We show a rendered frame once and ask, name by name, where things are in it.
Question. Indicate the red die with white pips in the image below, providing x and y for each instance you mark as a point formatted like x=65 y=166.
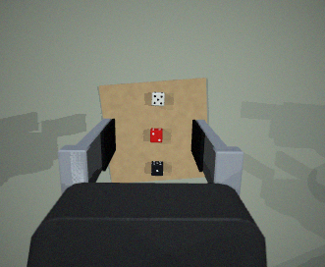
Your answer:
x=156 y=135

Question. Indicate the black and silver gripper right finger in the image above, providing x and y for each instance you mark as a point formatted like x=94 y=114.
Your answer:
x=221 y=164

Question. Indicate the black die with white pips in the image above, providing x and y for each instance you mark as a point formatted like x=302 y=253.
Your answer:
x=157 y=168

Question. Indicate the tan mat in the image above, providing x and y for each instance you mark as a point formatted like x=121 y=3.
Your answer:
x=130 y=105

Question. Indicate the grey die with black pips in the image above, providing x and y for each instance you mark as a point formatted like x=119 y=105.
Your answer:
x=158 y=98

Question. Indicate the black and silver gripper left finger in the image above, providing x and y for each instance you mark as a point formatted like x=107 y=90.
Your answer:
x=83 y=162

